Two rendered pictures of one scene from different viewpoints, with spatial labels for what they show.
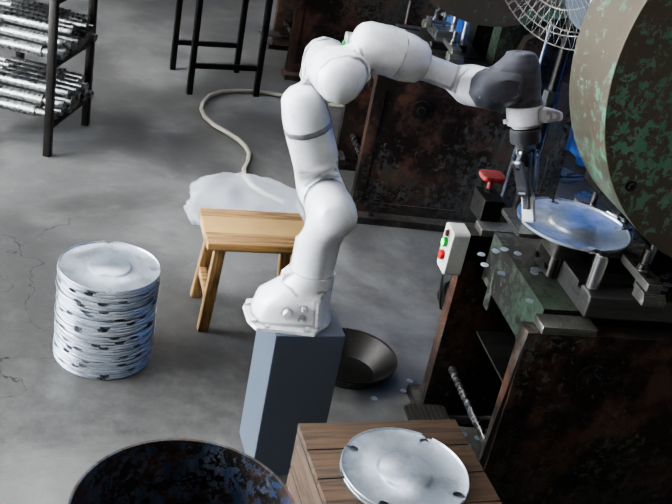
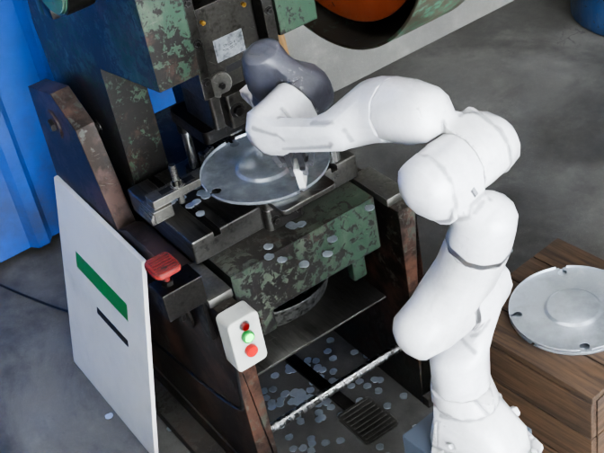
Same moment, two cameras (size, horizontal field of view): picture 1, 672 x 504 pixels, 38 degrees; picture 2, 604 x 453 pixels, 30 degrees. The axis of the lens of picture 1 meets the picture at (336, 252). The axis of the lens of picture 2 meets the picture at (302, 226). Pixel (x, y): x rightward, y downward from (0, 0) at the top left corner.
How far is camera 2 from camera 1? 3.11 m
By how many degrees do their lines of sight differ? 84
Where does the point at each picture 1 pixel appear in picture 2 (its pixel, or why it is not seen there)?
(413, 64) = not seen: hidden behind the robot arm
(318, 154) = not seen: hidden behind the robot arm
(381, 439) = (549, 337)
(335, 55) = (486, 127)
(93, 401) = not seen: outside the picture
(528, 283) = (331, 219)
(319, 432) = (586, 379)
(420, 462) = (552, 302)
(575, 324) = (377, 176)
